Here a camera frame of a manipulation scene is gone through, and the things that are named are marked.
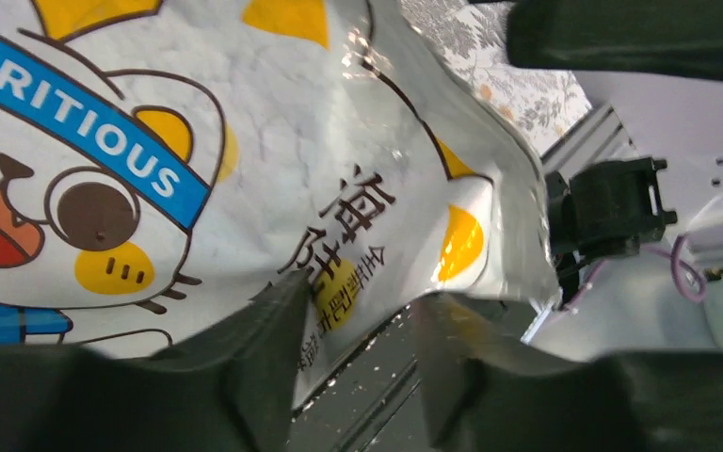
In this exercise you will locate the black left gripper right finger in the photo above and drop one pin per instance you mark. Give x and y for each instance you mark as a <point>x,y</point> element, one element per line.
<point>484,390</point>

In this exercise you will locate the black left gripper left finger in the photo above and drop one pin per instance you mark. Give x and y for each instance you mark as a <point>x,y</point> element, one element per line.
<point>228,388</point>

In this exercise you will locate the cat print pet food bag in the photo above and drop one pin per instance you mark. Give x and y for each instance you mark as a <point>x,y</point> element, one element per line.
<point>162,162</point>

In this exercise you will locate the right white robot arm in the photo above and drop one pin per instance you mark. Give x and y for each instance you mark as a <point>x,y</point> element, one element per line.
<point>659,66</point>

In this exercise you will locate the floral patterned table mat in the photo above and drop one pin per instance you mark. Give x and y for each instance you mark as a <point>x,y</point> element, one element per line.
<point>543,105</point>

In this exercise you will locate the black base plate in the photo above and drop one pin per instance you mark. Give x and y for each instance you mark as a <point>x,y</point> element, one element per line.
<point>407,383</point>

